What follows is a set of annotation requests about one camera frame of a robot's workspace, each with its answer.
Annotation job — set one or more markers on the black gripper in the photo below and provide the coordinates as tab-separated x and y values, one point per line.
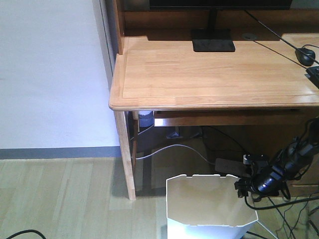
245	185

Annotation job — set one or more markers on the white plastic trash bin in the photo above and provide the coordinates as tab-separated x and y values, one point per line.
206	207

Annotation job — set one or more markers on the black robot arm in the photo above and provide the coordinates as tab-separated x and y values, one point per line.
269	177

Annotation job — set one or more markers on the white power strip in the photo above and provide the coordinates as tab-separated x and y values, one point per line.
230	167

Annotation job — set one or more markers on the wooden drawer cabinet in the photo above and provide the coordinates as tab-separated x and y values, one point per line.
308	182

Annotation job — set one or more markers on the wooden desk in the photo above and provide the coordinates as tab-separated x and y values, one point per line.
157	69

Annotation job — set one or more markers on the white cylinder under desk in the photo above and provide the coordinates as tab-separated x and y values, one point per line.
146	118

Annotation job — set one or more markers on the black keyboard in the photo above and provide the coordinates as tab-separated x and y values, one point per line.
313	73

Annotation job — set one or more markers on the black computer mouse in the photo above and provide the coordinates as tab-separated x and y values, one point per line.
305	56

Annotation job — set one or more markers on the black monitor with stand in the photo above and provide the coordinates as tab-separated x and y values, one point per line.
211	39

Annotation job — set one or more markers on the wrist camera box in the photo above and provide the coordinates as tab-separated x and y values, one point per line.
261	159

